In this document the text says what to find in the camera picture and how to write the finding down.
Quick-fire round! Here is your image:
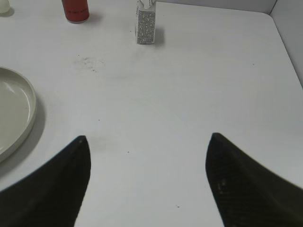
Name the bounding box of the beige round plate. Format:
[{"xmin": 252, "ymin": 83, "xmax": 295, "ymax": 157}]
[{"xmin": 0, "ymin": 67, "xmax": 37, "ymax": 162}]

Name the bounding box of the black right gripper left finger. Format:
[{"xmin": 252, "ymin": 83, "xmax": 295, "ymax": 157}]
[{"xmin": 0, "ymin": 135, "xmax": 91, "ymax": 227}]

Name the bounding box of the white egg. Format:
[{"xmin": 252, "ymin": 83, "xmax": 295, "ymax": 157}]
[{"xmin": 0, "ymin": 0, "xmax": 14, "ymax": 17}]

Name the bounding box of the white blue milk carton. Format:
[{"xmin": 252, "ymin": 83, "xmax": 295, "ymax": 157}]
[{"xmin": 135, "ymin": 0, "xmax": 156, "ymax": 44}]

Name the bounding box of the red soda can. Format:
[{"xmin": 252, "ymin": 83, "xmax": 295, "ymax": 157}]
[{"xmin": 62, "ymin": 0, "xmax": 89, "ymax": 23}]

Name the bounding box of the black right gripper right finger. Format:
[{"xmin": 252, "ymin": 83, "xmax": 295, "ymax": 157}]
[{"xmin": 205, "ymin": 132, "xmax": 303, "ymax": 227}]

